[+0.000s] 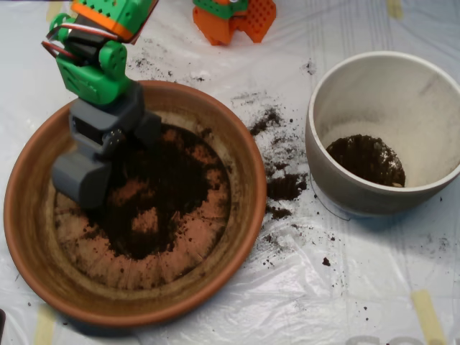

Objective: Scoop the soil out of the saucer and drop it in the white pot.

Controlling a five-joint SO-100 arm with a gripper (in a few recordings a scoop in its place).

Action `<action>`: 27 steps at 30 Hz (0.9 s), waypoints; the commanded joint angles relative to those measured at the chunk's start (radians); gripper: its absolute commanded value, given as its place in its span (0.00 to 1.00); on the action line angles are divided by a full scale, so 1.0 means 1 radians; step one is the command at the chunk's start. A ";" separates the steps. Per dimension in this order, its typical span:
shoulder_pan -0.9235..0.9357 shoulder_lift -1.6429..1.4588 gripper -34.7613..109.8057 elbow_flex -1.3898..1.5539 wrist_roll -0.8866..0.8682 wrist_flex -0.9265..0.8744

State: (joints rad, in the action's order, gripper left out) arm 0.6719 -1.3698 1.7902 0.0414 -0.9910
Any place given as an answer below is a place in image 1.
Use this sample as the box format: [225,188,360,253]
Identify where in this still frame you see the dark soil heap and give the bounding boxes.
[82,124,231,260]

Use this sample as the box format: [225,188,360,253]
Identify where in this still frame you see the orange green robot base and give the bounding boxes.
[192,0,277,47]

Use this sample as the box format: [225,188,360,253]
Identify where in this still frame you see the terracotta plant saucer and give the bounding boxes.
[3,79,267,328]

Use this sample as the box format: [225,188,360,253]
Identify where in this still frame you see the spilled soil patch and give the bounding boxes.
[229,91,310,220]

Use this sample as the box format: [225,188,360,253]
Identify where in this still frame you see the white ceramic pot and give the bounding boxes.
[305,50,460,217]

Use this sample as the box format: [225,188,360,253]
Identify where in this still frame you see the beige masking tape strip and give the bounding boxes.
[45,1,63,21]
[32,305,57,345]
[411,290,449,345]
[386,0,404,21]

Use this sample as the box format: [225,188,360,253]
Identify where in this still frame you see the clear plastic sheet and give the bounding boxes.
[0,0,460,345]

